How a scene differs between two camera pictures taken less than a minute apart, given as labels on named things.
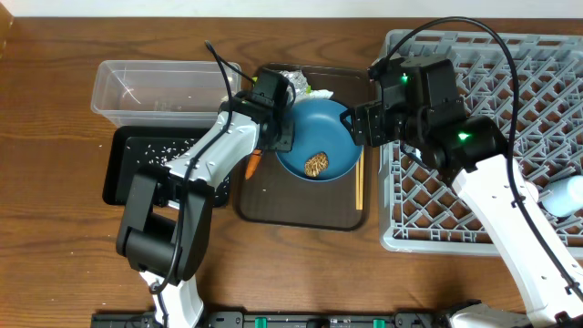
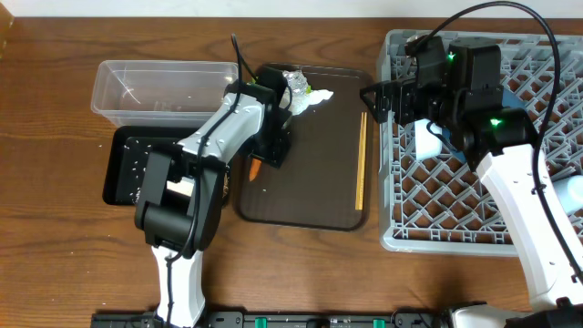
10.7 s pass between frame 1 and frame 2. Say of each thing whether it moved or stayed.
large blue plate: moved
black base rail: stayed
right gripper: moved
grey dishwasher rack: stayed
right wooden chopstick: stayed
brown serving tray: stayed
